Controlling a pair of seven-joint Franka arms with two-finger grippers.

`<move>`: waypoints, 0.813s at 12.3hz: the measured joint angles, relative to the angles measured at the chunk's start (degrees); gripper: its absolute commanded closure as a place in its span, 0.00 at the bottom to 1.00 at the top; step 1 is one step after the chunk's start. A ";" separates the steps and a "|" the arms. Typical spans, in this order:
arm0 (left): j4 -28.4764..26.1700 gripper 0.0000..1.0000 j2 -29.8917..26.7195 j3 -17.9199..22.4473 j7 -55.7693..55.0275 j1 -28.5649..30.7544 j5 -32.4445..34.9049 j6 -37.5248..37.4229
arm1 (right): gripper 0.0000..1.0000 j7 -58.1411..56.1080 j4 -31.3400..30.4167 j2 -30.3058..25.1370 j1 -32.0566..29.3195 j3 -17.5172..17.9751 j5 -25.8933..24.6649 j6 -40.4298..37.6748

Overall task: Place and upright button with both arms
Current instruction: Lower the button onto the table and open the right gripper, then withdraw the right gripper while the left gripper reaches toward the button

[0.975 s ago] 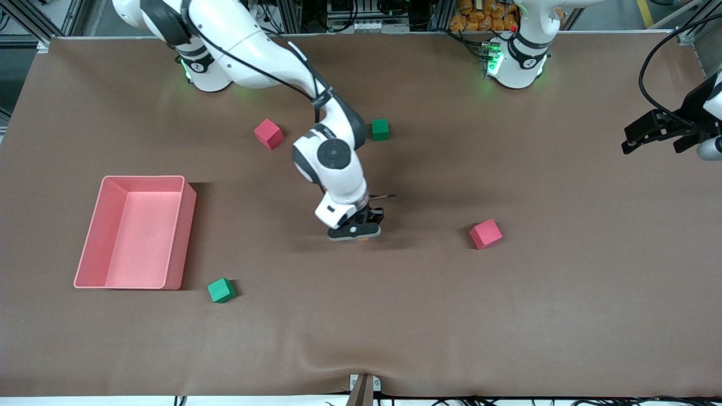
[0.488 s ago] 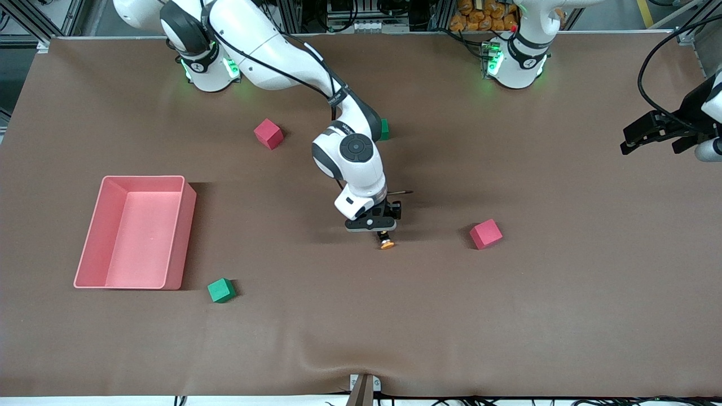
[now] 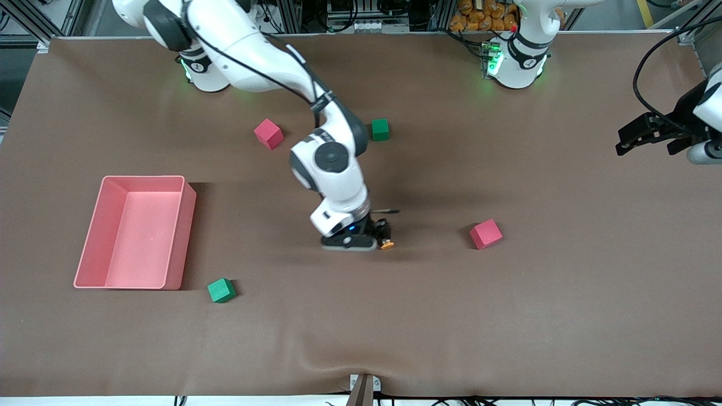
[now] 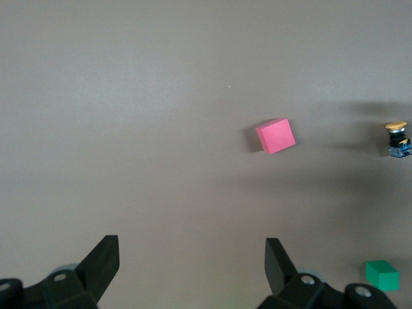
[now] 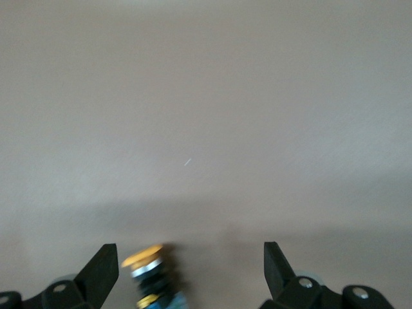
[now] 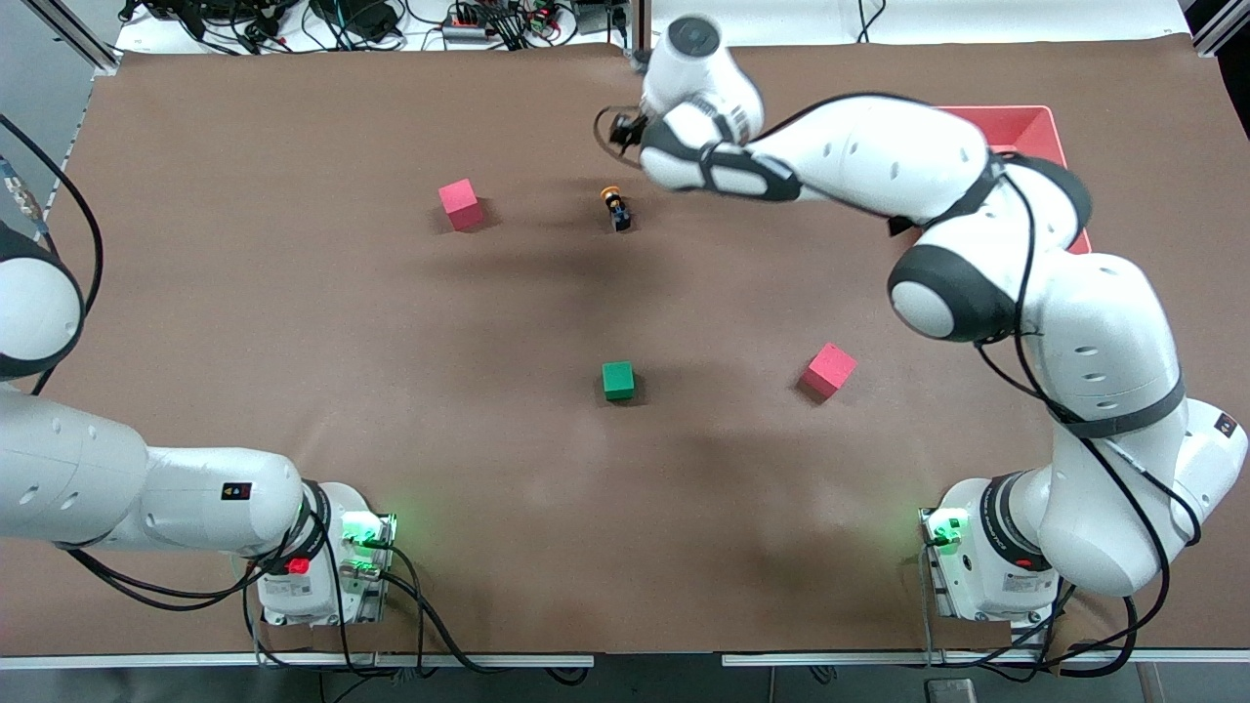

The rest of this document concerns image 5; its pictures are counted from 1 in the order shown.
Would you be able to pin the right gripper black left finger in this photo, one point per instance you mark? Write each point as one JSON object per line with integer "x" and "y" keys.
{"x": 90, "y": 283}

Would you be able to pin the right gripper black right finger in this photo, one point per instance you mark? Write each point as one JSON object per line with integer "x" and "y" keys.
{"x": 289, "y": 289}

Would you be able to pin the black button with orange cap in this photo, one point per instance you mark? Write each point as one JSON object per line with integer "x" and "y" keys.
{"x": 151, "y": 273}

